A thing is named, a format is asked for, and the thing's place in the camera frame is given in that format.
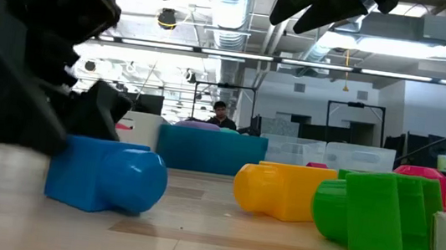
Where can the pale green cup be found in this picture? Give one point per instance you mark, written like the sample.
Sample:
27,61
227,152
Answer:
442,162

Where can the small green toy block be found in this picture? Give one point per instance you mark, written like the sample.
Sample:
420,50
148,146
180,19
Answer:
380,218

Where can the person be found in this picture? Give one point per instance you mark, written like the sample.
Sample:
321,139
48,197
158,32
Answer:
221,118

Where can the black ceiling lamp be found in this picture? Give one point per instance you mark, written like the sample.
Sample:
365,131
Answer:
167,18

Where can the black metal rig frame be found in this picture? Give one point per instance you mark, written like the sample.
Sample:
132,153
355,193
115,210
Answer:
225,86
356,104

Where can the clear plastic container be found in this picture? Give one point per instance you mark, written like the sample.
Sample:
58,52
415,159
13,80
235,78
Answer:
291,149
360,157

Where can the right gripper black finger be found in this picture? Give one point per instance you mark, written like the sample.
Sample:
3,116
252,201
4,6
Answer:
328,17
291,6

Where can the blue plastic tray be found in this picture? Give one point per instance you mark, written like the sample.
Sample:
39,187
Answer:
211,151

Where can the yellow toy block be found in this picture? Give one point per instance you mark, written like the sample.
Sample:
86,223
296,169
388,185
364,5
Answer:
283,191

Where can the blue toy block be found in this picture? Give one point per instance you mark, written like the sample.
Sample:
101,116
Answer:
116,178

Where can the red lego brick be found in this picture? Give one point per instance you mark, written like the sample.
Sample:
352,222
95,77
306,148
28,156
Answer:
316,165

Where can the black monitor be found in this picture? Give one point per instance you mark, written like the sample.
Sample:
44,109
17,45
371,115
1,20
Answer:
147,104

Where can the white plastic bin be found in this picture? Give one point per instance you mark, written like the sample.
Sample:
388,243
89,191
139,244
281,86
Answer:
144,133

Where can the purple foam die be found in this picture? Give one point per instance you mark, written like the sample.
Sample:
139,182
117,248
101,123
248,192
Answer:
197,125

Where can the red two-stud toy block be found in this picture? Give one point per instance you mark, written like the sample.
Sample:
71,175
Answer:
420,183

